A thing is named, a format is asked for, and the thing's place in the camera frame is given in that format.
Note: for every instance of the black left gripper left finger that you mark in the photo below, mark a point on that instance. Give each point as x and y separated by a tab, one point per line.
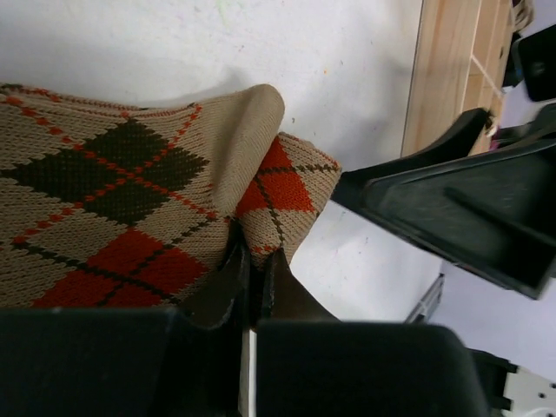
190	360

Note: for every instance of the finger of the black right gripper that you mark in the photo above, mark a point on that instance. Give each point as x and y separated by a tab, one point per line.
492	214

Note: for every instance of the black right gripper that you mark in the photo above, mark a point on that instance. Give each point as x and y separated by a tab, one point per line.
531	63

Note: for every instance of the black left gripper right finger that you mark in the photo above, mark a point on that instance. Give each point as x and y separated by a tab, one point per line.
310	364

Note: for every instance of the tan orange argyle sock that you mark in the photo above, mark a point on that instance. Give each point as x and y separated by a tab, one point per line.
108	205

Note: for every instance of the wooden compartment tray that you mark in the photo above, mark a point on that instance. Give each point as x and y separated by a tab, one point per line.
462	61

